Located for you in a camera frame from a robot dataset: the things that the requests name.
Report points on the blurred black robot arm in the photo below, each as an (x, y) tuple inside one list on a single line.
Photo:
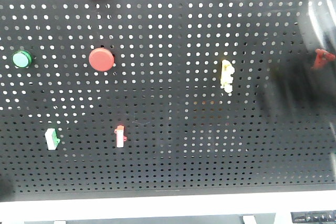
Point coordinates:
[(306, 81)]

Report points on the red mushroom push button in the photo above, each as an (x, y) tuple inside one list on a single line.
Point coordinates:
[(101, 59)]

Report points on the green round push button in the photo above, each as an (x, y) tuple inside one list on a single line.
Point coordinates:
[(22, 59)]

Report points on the black perforated pegboard panel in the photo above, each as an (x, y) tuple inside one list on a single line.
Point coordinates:
[(185, 135)]

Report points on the white standing desk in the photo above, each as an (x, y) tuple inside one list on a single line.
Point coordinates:
[(168, 206)]

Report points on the black desk control panel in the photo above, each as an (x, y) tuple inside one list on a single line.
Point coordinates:
[(327, 216)]

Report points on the red white rocker switch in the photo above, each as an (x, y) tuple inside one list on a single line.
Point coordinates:
[(120, 136)]

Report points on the yellow toggle switch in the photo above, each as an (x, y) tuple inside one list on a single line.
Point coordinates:
[(226, 79)]

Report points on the green white rocker switch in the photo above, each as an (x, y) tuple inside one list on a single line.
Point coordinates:
[(51, 139)]

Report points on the red toggle switch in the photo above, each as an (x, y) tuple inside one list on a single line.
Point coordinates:
[(323, 57)]

